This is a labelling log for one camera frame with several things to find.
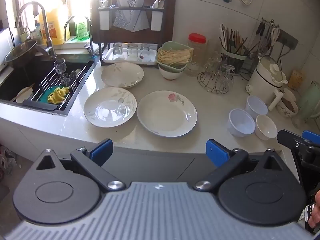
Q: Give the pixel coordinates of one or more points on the silver patterned placemat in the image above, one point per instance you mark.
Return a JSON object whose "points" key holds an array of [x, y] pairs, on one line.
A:
{"points": [[132, 15]]}

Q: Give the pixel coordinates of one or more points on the patterned white mug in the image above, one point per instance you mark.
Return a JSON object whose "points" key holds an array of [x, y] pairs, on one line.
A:
{"points": [[287, 107]]}

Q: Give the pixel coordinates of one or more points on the green pitcher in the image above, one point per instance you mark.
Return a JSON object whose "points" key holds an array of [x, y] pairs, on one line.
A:
{"points": [[310, 100]]}

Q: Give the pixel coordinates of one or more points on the black sink drain rack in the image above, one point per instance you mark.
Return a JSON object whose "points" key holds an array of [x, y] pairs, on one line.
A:
{"points": [[50, 80]]}

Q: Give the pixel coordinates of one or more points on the cream small bowl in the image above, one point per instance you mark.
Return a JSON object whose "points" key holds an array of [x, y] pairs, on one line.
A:
{"points": [[266, 128]]}

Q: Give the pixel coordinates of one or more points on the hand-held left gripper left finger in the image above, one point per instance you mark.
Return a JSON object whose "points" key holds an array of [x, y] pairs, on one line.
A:
{"points": [[101, 152]]}

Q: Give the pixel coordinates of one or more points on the clear glass cup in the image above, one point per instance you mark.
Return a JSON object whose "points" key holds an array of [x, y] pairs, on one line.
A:
{"points": [[227, 80]]}

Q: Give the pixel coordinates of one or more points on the white bowl with brown band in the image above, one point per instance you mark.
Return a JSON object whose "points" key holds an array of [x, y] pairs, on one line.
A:
{"points": [[171, 74]]}

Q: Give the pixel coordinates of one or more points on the green colander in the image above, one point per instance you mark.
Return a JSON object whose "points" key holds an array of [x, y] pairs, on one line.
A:
{"points": [[172, 45]]}

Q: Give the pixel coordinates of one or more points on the green chopstick holder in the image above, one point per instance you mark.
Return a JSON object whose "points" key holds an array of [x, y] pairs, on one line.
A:
{"points": [[233, 60]]}

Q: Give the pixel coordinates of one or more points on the dried noodles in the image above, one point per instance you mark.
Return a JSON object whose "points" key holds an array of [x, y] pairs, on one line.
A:
{"points": [[173, 57]]}

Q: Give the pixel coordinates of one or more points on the white electric pot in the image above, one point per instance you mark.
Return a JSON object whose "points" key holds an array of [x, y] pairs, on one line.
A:
{"points": [[260, 85]]}

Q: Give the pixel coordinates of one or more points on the bluish white small bowl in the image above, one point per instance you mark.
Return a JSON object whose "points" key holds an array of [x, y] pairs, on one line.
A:
{"points": [[240, 123], [257, 107]]}

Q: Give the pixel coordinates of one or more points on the clear wine glass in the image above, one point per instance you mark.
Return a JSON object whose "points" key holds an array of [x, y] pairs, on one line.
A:
{"points": [[60, 67]]}

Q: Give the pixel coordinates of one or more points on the tall steel faucet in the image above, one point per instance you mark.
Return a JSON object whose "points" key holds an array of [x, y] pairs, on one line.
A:
{"points": [[46, 27]]}

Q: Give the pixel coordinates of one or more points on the yellow oil bottle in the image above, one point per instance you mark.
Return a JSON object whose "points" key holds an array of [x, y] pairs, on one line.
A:
{"points": [[56, 27]]}

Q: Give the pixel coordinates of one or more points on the yellow cloth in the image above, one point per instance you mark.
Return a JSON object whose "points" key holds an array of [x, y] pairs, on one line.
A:
{"points": [[58, 95]]}

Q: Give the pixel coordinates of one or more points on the small steel faucet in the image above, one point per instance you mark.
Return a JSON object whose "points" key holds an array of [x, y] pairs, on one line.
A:
{"points": [[65, 28]]}

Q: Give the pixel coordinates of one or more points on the black sink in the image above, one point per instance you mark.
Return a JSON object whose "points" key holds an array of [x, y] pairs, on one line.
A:
{"points": [[15, 80]]}

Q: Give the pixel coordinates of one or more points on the white tray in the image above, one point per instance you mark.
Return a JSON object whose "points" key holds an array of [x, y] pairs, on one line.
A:
{"points": [[107, 58]]}

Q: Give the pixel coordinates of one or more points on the person's right hand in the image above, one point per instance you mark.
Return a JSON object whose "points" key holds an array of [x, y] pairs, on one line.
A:
{"points": [[316, 215]]}

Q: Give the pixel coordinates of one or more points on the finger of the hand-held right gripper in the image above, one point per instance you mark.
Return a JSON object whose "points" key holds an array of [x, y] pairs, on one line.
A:
{"points": [[290, 140], [312, 135]]}

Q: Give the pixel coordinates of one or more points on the white cutlery holder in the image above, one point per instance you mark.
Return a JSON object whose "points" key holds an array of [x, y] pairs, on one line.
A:
{"points": [[105, 18], [158, 20]]}

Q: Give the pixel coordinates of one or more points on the red-lidded glass jar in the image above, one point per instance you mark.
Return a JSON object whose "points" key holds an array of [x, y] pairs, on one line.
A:
{"points": [[197, 47]]}

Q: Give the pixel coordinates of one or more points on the green detergent bottle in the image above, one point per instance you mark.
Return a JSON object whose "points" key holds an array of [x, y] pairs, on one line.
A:
{"points": [[82, 30]]}

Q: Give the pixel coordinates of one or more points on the dark wall hook rail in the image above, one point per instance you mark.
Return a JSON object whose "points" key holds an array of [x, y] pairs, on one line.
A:
{"points": [[287, 38]]}

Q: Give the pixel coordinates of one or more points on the steel pot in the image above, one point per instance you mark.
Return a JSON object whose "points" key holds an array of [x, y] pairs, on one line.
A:
{"points": [[21, 51]]}

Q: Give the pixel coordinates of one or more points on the black dish rack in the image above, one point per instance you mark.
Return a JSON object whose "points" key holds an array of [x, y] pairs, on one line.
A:
{"points": [[100, 40]]}

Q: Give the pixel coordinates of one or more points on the pink flower white plate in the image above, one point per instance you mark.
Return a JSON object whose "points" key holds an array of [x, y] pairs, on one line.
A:
{"points": [[166, 115]]}

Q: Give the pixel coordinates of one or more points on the yellow packet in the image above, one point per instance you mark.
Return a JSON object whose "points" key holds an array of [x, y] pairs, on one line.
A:
{"points": [[298, 78]]}

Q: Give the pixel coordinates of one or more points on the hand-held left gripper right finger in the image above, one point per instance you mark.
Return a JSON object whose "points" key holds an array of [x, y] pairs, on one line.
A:
{"points": [[217, 153]]}

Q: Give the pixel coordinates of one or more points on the brown-rimmed leaf pattern plate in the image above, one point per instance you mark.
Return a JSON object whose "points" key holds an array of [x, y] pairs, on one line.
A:
{"points": [[122, 75]]}

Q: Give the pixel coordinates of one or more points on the clear drinking glass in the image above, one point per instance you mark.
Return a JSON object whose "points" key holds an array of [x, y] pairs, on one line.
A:
{"points": [[145, 51], [117, 51], [132, 52]]}

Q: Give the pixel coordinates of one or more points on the bundle of chopsticks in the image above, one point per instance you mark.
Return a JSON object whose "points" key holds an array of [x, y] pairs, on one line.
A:
{"points": [[232, 38]]}

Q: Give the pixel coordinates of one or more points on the grey leaf pattern plate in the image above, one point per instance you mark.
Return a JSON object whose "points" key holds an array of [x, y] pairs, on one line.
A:
{"points": [[110, 108]]}

